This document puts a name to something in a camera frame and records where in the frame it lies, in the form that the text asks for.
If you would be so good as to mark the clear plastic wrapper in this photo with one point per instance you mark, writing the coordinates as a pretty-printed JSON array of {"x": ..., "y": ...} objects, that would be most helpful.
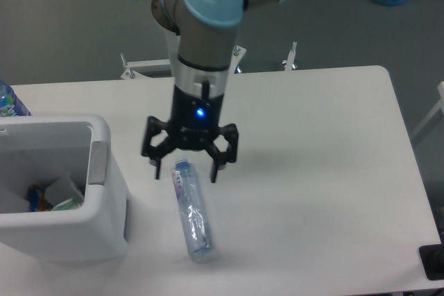
[{"x": 64, "y": 194}]

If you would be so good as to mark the white plastic trash can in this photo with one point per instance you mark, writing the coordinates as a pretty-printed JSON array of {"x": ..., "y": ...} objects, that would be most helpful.
[{"x": 37, "y": 150}]

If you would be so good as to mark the blue labelled bottle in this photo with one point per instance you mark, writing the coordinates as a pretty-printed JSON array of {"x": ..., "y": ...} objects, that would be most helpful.
[{"x": 11, "y": 105}]

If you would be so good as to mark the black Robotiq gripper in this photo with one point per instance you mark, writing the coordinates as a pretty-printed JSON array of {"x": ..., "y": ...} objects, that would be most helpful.
[{"x": 196, "y": 119}]

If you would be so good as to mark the colourful snack wrapper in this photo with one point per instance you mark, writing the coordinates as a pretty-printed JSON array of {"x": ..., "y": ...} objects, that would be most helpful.
[{"x": 36, "y": 198}]

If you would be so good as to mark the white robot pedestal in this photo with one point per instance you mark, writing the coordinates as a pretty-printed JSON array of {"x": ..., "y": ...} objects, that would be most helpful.
[{"x": 171, "y": 33}]

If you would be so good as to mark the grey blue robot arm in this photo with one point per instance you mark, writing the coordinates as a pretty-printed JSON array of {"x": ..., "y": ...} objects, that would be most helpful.
[{"x": 207, "y": 30}]

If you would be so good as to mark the clear plastic water bottle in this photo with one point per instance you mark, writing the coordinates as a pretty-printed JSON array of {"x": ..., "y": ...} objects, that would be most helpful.
[{"x": 194, "y": 219}]

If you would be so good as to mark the white pedestal base bracket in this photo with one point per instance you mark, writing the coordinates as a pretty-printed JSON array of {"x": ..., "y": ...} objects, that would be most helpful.
[{"x": 164, "y": 69}]

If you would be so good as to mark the black clamp device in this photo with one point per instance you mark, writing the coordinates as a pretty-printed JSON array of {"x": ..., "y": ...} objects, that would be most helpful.
[{"x": 432, "y": 261}]

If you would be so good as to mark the white metal frame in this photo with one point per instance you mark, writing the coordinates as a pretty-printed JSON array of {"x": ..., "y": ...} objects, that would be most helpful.
[{"x": 430, "y": 120}]

